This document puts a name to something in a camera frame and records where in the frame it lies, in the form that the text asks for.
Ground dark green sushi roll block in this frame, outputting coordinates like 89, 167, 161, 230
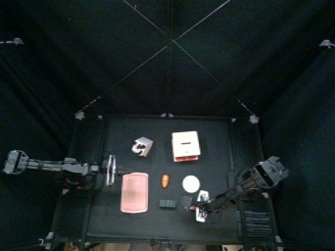
159, 198, 177, 210

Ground white round plate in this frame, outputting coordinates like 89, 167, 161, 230
180, 175, 201, 194

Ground pink rectangular tray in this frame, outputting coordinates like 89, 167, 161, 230
118, 172, 151, 215

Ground white printed label plate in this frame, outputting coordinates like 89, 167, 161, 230
241, 209, 272, 237

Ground cream box with red label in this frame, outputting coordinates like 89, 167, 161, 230
169, 129, 203, 163

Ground thin diagonal brace wire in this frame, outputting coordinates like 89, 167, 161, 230
78, 0, 232, 113
120, 0, 255, 116

